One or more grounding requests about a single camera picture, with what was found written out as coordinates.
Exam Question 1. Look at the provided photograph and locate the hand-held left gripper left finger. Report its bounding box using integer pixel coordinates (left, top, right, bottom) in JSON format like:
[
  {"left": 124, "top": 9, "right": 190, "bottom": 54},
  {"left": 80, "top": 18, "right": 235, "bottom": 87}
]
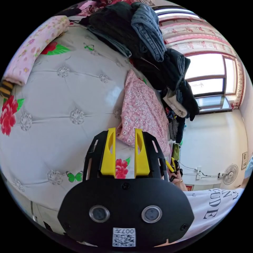
[{"left": 100, "top": 127, "right": 116, "bottom": 177}]

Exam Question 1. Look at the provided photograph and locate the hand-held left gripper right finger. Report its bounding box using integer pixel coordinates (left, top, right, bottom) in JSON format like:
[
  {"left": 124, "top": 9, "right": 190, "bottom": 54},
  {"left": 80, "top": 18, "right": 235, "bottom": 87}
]
[{"left": 134, "top": 128, "right": 150, "bottom": 176}]

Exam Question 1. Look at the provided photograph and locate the pink floral jacket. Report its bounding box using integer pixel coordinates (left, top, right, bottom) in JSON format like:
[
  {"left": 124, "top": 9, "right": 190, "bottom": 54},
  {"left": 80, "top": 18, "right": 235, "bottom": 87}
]
[{"left": 116, "top": 69, "right": 172, "bottom": 157}]

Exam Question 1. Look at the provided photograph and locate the rolled pink floral blanket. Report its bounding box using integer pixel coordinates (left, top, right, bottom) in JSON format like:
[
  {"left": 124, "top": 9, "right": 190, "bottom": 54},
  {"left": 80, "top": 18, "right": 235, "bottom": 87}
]
[{"left": 3, "top": 15, "right": 71, "bottom": 86}]

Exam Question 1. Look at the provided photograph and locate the pink floral curtain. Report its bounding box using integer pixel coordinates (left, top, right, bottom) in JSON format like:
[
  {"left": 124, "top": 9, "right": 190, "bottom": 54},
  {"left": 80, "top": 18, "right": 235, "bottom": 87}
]
[{"left": 154, "top": 6, "right": 246, "bottom": 109}]

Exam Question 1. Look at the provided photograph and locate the person's right hand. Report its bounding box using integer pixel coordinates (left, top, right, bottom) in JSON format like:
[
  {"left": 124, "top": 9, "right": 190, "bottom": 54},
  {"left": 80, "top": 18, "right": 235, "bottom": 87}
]
[{"left": 173, "top": 172, "right": 188, "bottom": 192}]

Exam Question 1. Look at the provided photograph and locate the person's body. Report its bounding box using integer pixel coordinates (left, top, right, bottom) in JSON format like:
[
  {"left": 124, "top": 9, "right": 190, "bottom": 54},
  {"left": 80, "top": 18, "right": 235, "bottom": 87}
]
[{"left": 177, "top": 153, "right": 253, "bottom": 244}]

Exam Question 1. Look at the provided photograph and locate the white fan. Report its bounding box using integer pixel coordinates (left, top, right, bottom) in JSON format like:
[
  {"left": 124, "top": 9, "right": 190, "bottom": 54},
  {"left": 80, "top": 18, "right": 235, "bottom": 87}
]
[{"left": 222, "top": 163, "right": 239, "bottom": 185}]

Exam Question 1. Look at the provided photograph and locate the window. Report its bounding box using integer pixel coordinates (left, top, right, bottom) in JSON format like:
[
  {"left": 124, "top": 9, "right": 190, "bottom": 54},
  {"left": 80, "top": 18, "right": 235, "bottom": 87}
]
[{"left": 184, "top": 53, "right": 238, "bottom": 111}]

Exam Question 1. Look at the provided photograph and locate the pile of clothes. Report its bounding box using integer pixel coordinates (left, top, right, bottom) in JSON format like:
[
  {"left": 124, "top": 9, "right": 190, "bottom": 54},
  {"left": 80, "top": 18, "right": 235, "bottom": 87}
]
[{"left": 79, "top": 1, "right": 202, "bottom": 158}]

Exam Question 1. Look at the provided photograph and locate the yellow black striped cushion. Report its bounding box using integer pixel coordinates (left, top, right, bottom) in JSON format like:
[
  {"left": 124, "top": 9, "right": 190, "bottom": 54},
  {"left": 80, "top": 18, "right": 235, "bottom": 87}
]
[{"left": 0, "top": 80, "right": 14, "bottom": 99}]

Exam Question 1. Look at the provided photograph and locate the red patterned blanket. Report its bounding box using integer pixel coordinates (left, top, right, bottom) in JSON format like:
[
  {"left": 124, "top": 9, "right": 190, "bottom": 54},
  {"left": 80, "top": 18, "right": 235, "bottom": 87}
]
[{"left": 75, "top": 0, "right": 157, "bottom": 17}]

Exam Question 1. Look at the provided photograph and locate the white power strip with cable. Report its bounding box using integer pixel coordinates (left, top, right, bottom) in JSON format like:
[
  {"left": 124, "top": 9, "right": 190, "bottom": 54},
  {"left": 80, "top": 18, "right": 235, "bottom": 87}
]
[{"left": 179, "top": 161, "right": 224, "bottom": 181}]

